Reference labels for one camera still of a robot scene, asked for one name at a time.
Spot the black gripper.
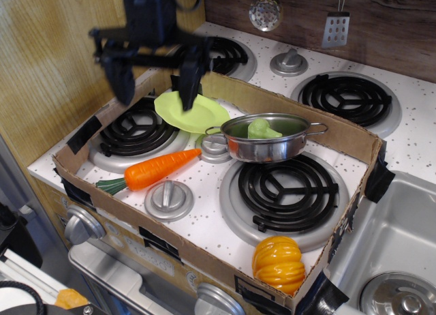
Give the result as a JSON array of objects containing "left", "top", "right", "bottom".
[{"left": 89, "top": 0, "right": 213, "bottom": 111}]

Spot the green toy broccoli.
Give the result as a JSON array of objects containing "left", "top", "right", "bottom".
[{"left": 247, "top": 118, "right": 283, "bottom": 139}]

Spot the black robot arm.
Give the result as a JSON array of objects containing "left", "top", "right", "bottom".
[{"left": 89, "top": 0, "right": 214, "bottom": 111}]

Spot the small steel pan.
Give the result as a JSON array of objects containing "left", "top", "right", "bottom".
[{"left": 206, "top": 113, "right": 328, "bottom": 163}]

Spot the rear left black burner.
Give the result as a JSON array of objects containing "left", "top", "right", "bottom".
[{"left": 209, "top": 37, "right": 258, "bottom": 82}]

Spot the black burner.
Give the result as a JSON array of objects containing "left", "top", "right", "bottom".
[
  {"left": 209, "top": 37, "right": 258, "bottom": 82},
  {"left": 89, "top": 97, "right": 191, "bottom": 174},
  {"left": 219, "top": 153, "right": 349, "bottom": 252},
  {"left": 290, "top": 72, "right": 402, "bottom": 138}
]

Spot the front left black burner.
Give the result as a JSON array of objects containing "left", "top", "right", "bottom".
[{"left": 89, "top": 97, "right": 191, "bottom": 174}]

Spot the light green plastic plate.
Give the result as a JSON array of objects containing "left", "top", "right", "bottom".
[{"left": 154, "top": 91, "right": 230, "bottom": 134}]

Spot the middle silver stove knob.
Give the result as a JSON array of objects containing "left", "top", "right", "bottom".
[{"left": 195, "top": 134, "right": 232, "bottom": 164}]

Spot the silver stove knob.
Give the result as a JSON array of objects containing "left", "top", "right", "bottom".
[
  {"left": 144, "top": 180, "right": 194, "bottom": 222},
  {"left": 270, "top": 48, "right": 309, "bottom": 77},
  {"left": 195, "top": 134, "right": 232, "bottom": 164}
]

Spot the orange toy carrot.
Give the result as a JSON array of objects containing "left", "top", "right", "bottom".
[{"left": 95, "top": 149, "right": 202, "bottom": 195}]

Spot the hanging round metal strainer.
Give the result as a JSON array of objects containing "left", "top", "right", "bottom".
[{"left": 249, "top": 0, "right": 283, "bottom": 32}]

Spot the rear silver stove knob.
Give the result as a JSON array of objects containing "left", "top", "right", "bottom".
[{"left": 270, "top": 48, "right": 309, "bottom": 77}]

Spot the front silver stove knob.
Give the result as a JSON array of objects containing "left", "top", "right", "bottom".
[{"left": 144, "top": 180, "right": 194, "bottom": 222}]

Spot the brown cardboard fence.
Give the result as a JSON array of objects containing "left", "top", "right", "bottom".
[{"left": 53, "top": 73, "right": 386, "bottom": 314}]

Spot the left silver oven knob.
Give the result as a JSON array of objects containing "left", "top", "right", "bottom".
[{"left": 64, "top": 205, "right": 106, "bottom": 245}]

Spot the silver oven knob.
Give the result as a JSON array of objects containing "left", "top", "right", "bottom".
[
  {"left": 64, "top": 205, "right": 106, "bottom": 245},
  {"left": 194, "top": 282, "right": 245, "bottom": 315}
]

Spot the hanging slotted metal spatula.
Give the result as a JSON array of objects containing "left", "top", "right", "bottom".
[{"left": 322, "top": 0, "right": 350, "bottom": 49}]

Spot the front right black burner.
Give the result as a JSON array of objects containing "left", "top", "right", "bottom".
[{"left": 219, "top": 153, "right": 349, "bottom": 252}]

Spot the rear right black burner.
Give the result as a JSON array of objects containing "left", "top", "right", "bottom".
[{"left": 290, "top": 72, "right": 402, "bottom": 138}]

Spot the black device at left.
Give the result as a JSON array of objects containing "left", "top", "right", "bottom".
[{"left": 1, "top": 203, "right": 43, "bottom": 268}]

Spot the orange toy pumpkin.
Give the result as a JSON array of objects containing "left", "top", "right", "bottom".
[{"left": 251, "top": 236, "right": 306, "bottom": 295}]

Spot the right silver oven knob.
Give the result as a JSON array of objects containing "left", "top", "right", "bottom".
[{"left": 194, "top": 282, "right": 245, "bottom": 315}]

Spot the orange sponge piece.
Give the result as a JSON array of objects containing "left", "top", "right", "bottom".
[{"left": 54, "top": 288, "right": 89, "bottom": 310}]

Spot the grey toy sink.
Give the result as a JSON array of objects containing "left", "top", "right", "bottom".
[{"left": 326, "top": 172, "right": 435, "bottom": 314}]

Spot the silver sink drain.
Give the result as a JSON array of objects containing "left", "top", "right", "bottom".
[{"left": 358, "top": 272, "right": 435, "bottom": 314}]

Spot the silver oven door handle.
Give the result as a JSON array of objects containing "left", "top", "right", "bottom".
[{"left": 68, "top": 242, "right": 169, "bottom": 314}]

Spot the black cable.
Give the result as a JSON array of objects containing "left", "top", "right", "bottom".
[{"left": 0, "top": 280, "right": 46, "bottom": 315}]

